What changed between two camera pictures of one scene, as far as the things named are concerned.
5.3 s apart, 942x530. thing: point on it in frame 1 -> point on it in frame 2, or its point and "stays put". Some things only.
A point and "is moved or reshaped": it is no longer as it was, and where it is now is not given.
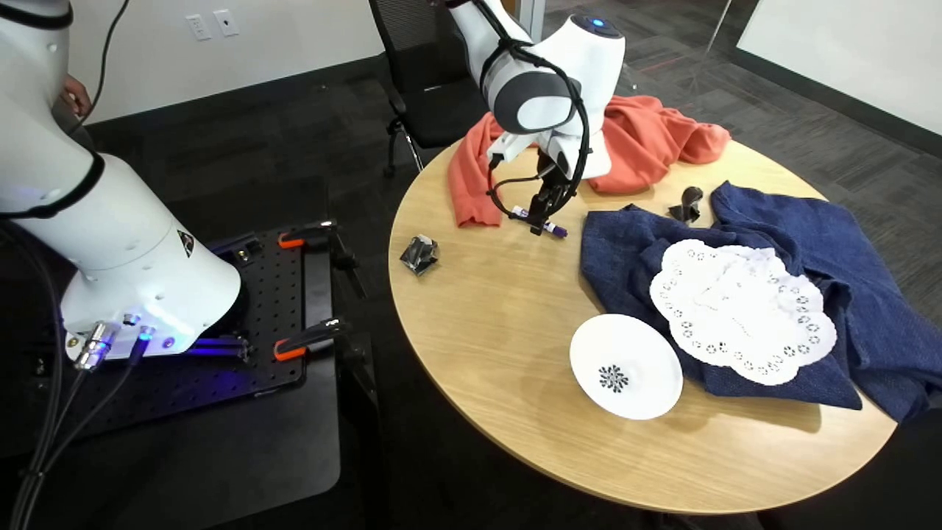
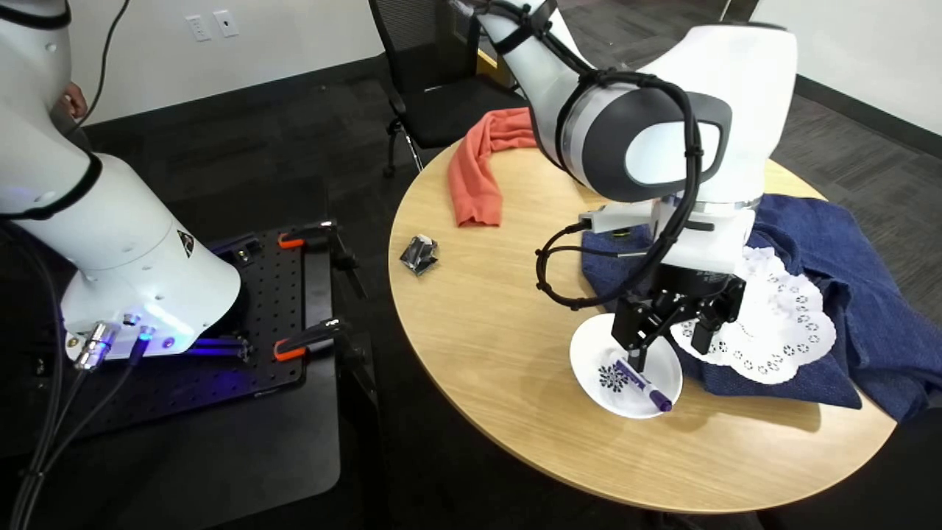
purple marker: (558, 230) is moved or reshaped
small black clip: (419, 253) stays put
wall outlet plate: (213, 25) stays put
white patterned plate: (624, 367) stays put
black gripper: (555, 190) -> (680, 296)
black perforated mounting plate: (287, 308) stays put
